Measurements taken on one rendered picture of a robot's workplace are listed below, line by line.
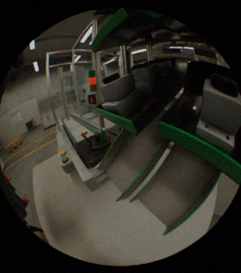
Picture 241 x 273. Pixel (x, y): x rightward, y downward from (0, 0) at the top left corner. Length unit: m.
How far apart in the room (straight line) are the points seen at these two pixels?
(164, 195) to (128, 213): 0.19
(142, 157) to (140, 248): 0.36
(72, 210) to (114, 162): 0.31
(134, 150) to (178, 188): 0.16
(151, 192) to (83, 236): 0.32
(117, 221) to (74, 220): 0.18
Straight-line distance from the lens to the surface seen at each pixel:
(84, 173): 0.39
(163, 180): 0.23
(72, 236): 0.45
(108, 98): 0.15
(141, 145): 0.25
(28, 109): 8.66
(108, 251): 0.41
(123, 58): 0.30
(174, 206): 0.24
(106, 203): 0.40
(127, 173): 0.25
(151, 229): 0.40
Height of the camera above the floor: 1.24
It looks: 31 degrees down
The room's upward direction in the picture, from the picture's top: 4 degrees counter-clockwise
